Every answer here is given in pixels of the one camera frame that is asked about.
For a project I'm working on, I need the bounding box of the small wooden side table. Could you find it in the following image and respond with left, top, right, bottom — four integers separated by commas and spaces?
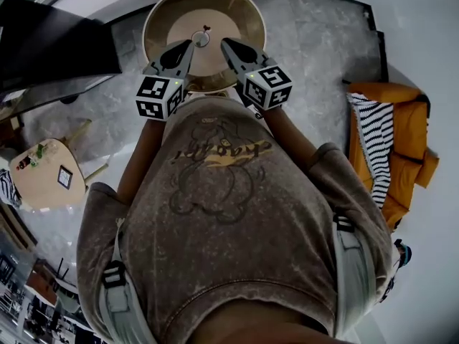
8, 118, 109, 211

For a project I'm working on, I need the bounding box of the black glass-door cabinet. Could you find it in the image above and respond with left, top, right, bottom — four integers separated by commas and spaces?
0, 0, 123, 103

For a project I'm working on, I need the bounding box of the person's grey backpack strap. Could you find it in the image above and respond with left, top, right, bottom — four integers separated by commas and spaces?
98, 259, 152, 344
331, 209, 378, 337

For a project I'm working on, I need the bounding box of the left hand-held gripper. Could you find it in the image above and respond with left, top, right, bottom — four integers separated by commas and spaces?
135, 39, 195, 123

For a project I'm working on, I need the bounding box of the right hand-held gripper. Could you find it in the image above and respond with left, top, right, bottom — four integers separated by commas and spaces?
219, 37, 293, 112

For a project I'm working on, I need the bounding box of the small flower plant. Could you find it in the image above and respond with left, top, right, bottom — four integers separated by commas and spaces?
29, 143, 49, 166

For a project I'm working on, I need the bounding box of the person's brown printed t-shirt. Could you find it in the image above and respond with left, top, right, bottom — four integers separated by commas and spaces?
75, 96, 394, 344

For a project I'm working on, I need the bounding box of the black picture frame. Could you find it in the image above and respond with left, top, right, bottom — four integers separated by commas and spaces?
57, 164, 74, 191

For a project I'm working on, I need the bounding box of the black and white striped blanket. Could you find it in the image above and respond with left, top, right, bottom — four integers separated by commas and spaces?
346, 92, 396, 211

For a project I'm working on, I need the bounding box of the orange sofa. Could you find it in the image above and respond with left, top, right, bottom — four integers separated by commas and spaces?
345, 81, 441, 231

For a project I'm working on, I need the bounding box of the person's left forearm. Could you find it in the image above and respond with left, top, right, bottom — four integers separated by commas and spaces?
115, 119, 166, 206

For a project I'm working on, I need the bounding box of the round wooden table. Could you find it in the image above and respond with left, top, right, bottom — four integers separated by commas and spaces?
141, 0, 268, 93

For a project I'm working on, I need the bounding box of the person's left grey backpack strap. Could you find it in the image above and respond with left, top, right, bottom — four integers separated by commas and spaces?
98, 259, 152, 344

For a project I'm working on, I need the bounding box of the person's right forearm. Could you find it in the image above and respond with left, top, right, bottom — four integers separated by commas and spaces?
262, 107, 319, 172

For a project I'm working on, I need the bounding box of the person's right grey backpack strap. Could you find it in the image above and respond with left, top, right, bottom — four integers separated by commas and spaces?
331, 209, 378, 337

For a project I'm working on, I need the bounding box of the person's neck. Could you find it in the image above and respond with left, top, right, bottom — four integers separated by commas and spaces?
192, 298, 346, 344

